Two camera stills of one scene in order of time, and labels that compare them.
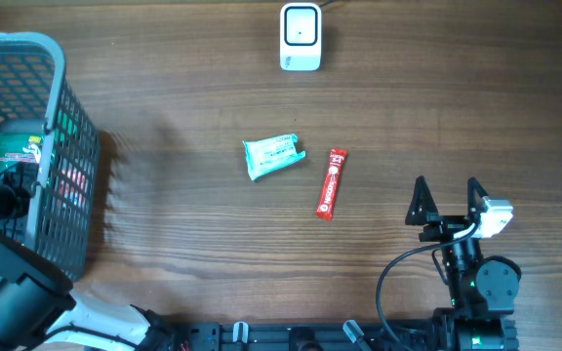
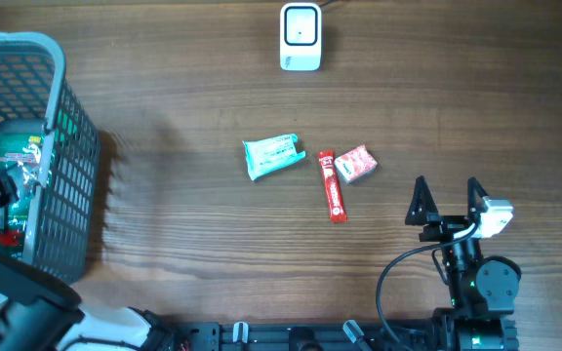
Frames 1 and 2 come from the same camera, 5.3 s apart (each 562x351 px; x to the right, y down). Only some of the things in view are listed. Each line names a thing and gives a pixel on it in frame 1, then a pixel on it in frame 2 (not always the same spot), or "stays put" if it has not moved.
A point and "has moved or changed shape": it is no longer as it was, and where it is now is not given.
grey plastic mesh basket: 17,84 stays put
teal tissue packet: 267,154 stays put
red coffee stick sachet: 325,207 has moved or changed shape
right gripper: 428,210 stays put
